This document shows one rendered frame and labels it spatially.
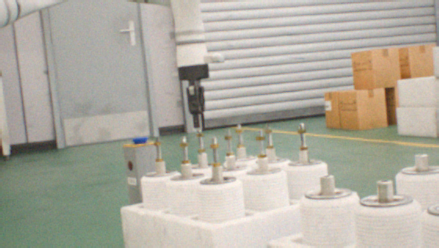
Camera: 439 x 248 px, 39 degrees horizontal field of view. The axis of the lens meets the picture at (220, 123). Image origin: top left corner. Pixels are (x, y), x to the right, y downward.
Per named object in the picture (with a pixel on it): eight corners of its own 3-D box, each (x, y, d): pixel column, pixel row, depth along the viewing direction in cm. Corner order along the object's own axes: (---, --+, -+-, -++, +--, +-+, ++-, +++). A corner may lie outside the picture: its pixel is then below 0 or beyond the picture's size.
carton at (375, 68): (401, 85, 486) (398, 47, 485) (375, 89, 478) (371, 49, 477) (379, 87, 515) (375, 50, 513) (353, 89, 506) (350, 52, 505)
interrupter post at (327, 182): (328, 198, 99) (326, 177, 99) (317, 197, 101) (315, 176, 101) (339, 195, 100) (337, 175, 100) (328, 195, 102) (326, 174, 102)
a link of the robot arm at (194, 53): (222, 62, 146) (219, 35, 145) (174, 67, 147) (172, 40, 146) (225, 63, 155) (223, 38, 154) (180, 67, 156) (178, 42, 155)
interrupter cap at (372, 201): (389, 212, 86) (389, 206, 86) (348, 206, 92) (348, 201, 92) (424, 201, 90) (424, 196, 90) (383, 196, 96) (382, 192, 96)
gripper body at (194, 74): (179, 64, 155) (183, 102, 156) (174, 63, 147) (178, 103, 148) (210, 61, 155) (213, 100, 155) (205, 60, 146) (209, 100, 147)
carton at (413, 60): (438, 82, 498) (435, 43, 497) (411, 84, 492) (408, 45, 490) (416, 82, 527) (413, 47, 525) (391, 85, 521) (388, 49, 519)
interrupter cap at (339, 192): (328, 203, 95) (327, 198, 95) (295, 198, 102) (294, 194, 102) (362, 194, 100) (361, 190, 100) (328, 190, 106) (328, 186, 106)
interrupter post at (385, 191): (386, 206, 89) (385, 183, 89) (374, 204, 91) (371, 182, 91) (398, 202, 91) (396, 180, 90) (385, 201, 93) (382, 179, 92)
